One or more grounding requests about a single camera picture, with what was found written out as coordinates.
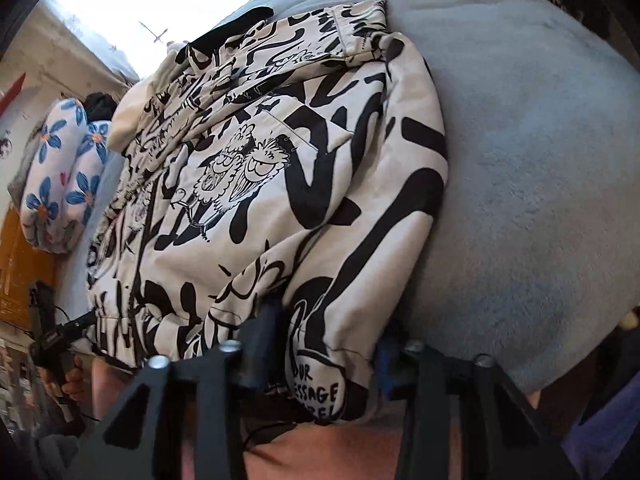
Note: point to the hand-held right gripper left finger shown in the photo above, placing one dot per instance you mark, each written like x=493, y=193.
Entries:
x=260, y=340

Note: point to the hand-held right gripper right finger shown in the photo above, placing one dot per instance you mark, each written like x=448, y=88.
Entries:
x=389, y=366

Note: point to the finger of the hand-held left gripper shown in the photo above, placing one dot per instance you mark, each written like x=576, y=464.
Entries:
x=80, y=321

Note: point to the black and white printed jacket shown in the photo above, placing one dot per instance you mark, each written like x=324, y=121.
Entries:
x=280, y=210

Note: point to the folded cream clothes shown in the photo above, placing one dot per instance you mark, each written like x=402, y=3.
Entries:
x=125, y=115

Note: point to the black clothes pile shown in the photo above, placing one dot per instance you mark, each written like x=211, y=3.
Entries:
x=99, y=106

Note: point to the person's left hand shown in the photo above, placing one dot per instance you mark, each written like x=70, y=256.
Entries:
x=75, y=380

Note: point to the orange wooden cabinet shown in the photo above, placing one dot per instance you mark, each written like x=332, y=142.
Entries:
x=20, y=270

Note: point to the person's legs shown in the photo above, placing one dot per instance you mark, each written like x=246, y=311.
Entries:
x=310, y=455

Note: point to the blue floral quilt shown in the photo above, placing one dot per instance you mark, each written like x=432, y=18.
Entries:
x=60, y=185

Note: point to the purple cloth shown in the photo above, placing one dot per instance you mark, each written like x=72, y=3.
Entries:
x=605, y=430

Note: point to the grey-blue bed blanket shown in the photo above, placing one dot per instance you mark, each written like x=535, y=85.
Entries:
x=525, y=160

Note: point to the sheer white curtain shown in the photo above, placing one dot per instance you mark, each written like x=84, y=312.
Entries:
x=150, y=5

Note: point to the face wall sticker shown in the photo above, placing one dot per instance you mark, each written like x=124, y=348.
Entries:
x=4, y=147

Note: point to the red wall shelf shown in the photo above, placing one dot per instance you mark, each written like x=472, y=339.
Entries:
x=12, y=92

